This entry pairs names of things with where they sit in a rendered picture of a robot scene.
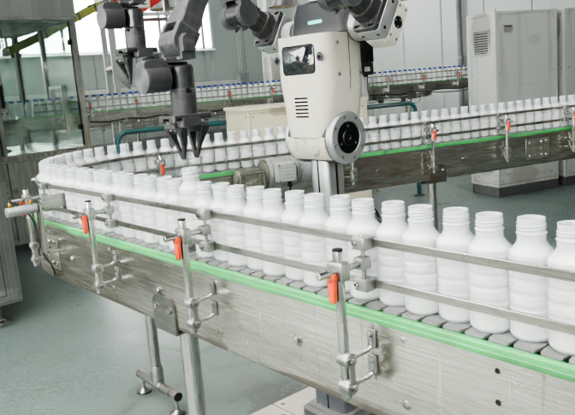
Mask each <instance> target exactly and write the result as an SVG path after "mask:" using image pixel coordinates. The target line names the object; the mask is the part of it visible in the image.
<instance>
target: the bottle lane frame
mask: <svg viewBox="0 0 575 415"><path fill-rule="evenodd" d="M46 227H47V230H49V231H50V234H53V235H55V236H57V239H58V245H59V247H60V248H62V249H64V251H61V252H60V258H61V264H62V270H58V269H55V271H56V277H58V278H60V279H63V280H64V281H66V282H70V283H72V284H74V285H76V286H78V287H81V288H84V289H85V290H88V291H90V292H92V293H95V294H97V295H100V296H102V297H104V298H106V299H109V300H112V301H114V302H116V303H118V304H120V305H123V306H126V307H127V308H129V309H132V310H134V311H137V312H139V313H141V314H144V315H146V316H148V317H151V318H153V319H155V318H154V311H153V304H152V297H153V295H154V293H160V294H161V295H164V296H167V297H170V298H171V299H172V300H173V302H174V304H175V310H176V318H177V326H178V330H181V331H183V332H185V333H188V334H189V335H193V336H195V337H197V338H199V339H201V340H203V341H207V342H209V343H210V344H213V345H215V346H217V347H220V348H222V349H225V350H227V351H229V352H231V353H234V354H236V355H239V356H241V357H242V358H245V359H248V360H251V361H252V362H254V363H257V364H259V365H262V366H264V367H266V368H269V369H271V370H273V371H276V372H278V373H280V374H283V375H284V376H288V377H290V378H292V379H294V380H296V381H298V382H302V383H303V384H306V385H308V386H310V387H312V388H315V389H317V390H320V391H322V392H324V393H326V394H329V395H332V396H334V397H335V398H338V399H340V400H343V401H345V402H347V403H349V404H352V405H354V406H357V407H359V408H361V409H364V410H366V411H367V412H371V413H373V414H376V415H575V365H573V364H570V363H569V359H566V360H563V361H559V360H556V359H551V358H547V357H544V356H541V354H540V352H541V351H539V352H537V353H529V352H526V351H522V350H519V349H516V348H514V347H513V345H514V344H515V343H514V344H512V345H510V346H503V345H501V344H497V343H494V342H491V341H489V337H488V338H485V339H478V338H476V337H472V336H469V335H465V331H464V332H461V333H457V332H453V331H450V330H447V329H443V328H442V326H439V327H435V326H432V325H428V324H425V323H422V320H419V321H413V320H410V319H406V318H403V317H402V315H399V316H395V315H391V314H388V313H385V312H383V310H380V311H376V310H372V309H370V308H366V307H365V305H362V306H360V305H355V304H351V303H349V302H348V301H346V304H347V328H348V341H349V352H351V353H358V352H360V351H362V350H364V349H366V348H367V347H368V345H367V332H366V329H367V328H370V329H375V330H376V346H377V348H374V347H373V348H372V349H371V350H370V351H369V352H368V353H367V354H364V355H362V356H360V357H358V358H357V359H358V360H357V364H356V365H355V373H356V380H358V379H360V378H361V377H363V376H366V375H367V374H368V373H370V371H369V360H368V354H369V353H370V354H373V355H376V356H377V361H378V374H376V373H375V374H374V375H373V376H372V377H371V378H370V379H368V380H366V381H364V382H362V383H360V384H359V390H358V392H357V393H356V394H355V395H353V397H352V399H350V400H344V399H343V398H342V391H340V390H339V388H338V383H339V381H340V379H341V366H340V365H338V364H337V362H336V356H337V354H338V352H339V341H338V329H337V316H336V304H333V305H332V304H331V303H330V302H329V297H326V296H322V295H319V294H317V293H311V292H307V291H304V290H303V288H301V289H297V288H292V287H289V285H282V284H279V283H276V282H270V281H267V280H264V279H263V278H257V277H254V276H252V275H245V274H241V273H240V272H235V271H232V270H229V269H223V268H220V267H218V266H214V265H210V264H208V263H207V264H205V263H201V262H199V261H198V260H197V261H195V260H191V259H190V266H191V274H192V282H193V297H194V298H197V299H198V298H202V297H204V296H207V295H208V294H210V286H209V280H212V281H215V288H216V294H213V295H212V296H211V297H210V298H209V299H206V300H203V301H200V302H199V307H198V314H199V319H200V318H203V317H207V316H209V315H210V314H212V310H211V305H210V304H211V302H210V300H211V299H213V300H215V301H216V304H217V312H218V314H217V315H215V316H214V317H213V318H211V319H209V320H206V321H203V322H202V324H201V327H200V328H199V329H198V333H196V334H190V329H189V328H188V327H187V324H186V321H187V319H188V313H187V307H185V306H184V299H185V298H186V290H185V282H184V275H183V267H182V259H181V260H177V259H176V257H175V255H173V254H171V253H166V252H163V251H158V250H155V249H151V248H148V247H147V246H140V245H135V244H133V243H129V242H126V241H125V240H118V239H114V238H111V237H108V236H105V235H101V234H95V235H96V242H97V248H98V260H99V264H101V265H104V264H110V263H112V262H113V256H112V250H114V251H116V256H117V262H115V263H114V264H113V265H111V266H108V267H104V271H103V272H102V275H103V281H104V282H106V281H108V280H112V279H114V278H115V277H116V274H115V272H114V269H115V268H114V267H118V269H119V276H120V278H118V279H117V280H116V281H114V282H111V283H107V284H106V287H105V289H104V290H103V292H102V293H97V289H96V288H95V287H94V286H93V283H94V282H95V276H94V272H92V269H91V267H92V252H91V245H90V239H89V233H87V234H84V232H83V229H79V228H74V227H71V226H67V225H64V224H61V223H57V222H51V221H47V222H46Z"/></svg>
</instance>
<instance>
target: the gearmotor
mask: <svg viewBox="0 0 575 415"><path fill-rule="evenodd" d="M311 176H312V171H311V162H302V161H299V160H297V159H295V158H294V157H293V156H292V155H289V156H280V157H271V158H262V159H261V160H260V161H259V162H258V167H257V168H251V169H239V170H236V171H235V172H233V177H234V185H237V184H241V185H244V189H245V192H246V188H247V187H253V186H264V189H267V188H269V187H279V186H286V185H287V186H288V187H289V191H291V190H292V189H291V187H292V186H293V184H297V183H303V182H308V181H309V180H310V179H311Z"/></svg>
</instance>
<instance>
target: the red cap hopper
mask: <svg viewBox="0 0 575 415"><path fill-rule="evenodd" d="M109 1H110V0H109ZM116 1H117V2H118V0H114V2H116ZM161 1H162V0H145V3H142V4H140V5H138V6H135V7H139V9H143V15H144V16H157V15H164V17H157V18H144V21H165V24H166V23H167V21H168V18H169V15H170V13H171V11H169V0H163V12H146V11H147V10H148V9H150V8H151V7H153V6H154V5H156V4H157V3H159V2H161ZM177 1H178V0H175V5H176V3H177ZM99 30H100V37H101V44H102V51H103V58H104V70H105V77H106V84H107V91H108V93H110V94H111V97H112V98H113V97H114V93H113V86H112V79H111V75H113V80H114V87H115V93H117V94H118V95H117V96H118V97H119V98H120V97H121V96H122V94H121V85H120V82H121V83H122V84H123V85H124V86H126V87H127V88H128V89H130V88H131V86H130V85H129V84H128V83H127V82H126V81H125V80H124V79H122V78H121V77H120V76H119V72H120V73H121V74H123V75H124V73H123V72H122V71H121V69H120V68H119V66H118V65H117V63H116V43H115V36H114V29H107V31H108V38H109V45H110V59H111V66H110V59H109V52H108V45H107V38H106V31H105V29H100V28H99ZM124 76H125V75H124ZM111 125H112V132H113V139H114V145H116V136H117V134H118V127H117V123H115V124H111ZM119 128H120V132H121V131H123V130H126V127H125V125H122V122H119ZM121 143H122V144H127V135H124V136H123V137H122V139H121Z"/></svg>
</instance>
